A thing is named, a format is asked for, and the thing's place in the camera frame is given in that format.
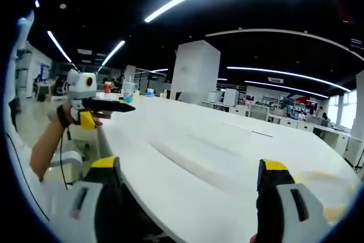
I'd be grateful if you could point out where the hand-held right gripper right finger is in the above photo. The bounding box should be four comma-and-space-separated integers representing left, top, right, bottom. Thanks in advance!
255, 158, 331, 243

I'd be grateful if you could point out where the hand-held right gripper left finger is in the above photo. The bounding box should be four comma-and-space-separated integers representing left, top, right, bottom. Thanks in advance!
52, 156, 123, 243

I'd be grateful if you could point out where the person's left hand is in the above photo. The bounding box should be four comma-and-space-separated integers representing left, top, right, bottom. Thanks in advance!
63, 101, 113, 127

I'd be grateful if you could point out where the white drink cup with straw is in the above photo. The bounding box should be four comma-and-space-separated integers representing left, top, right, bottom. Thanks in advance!
122, 76, 137, 104

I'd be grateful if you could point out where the person's white shirt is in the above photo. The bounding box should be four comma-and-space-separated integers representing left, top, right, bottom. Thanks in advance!
5, 129, 86, 226

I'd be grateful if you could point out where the white square pillar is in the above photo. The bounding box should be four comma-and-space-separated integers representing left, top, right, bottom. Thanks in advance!
169, 40, 221, 105

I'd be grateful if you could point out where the white cabinet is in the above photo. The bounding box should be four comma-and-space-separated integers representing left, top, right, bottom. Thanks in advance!
222, 88, 240, 108

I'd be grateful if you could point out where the black wrist strap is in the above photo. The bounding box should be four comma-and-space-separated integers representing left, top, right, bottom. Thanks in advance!
56, 104, 75, 127

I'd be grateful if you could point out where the thin black cable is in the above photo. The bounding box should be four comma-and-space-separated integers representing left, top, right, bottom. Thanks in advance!
58, 125, 71, 190

